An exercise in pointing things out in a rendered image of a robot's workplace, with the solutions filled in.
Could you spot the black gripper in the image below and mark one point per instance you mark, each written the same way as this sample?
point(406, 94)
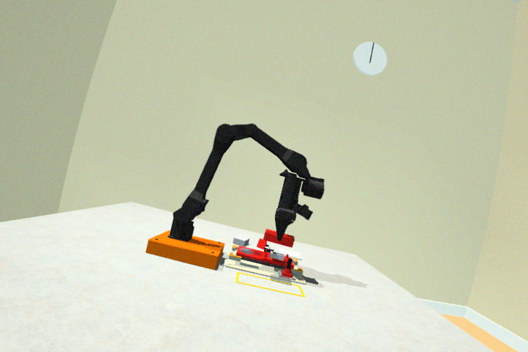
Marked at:
point(285, 215)

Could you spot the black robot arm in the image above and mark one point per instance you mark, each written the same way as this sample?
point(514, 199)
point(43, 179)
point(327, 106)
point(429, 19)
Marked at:
point(182, 225)

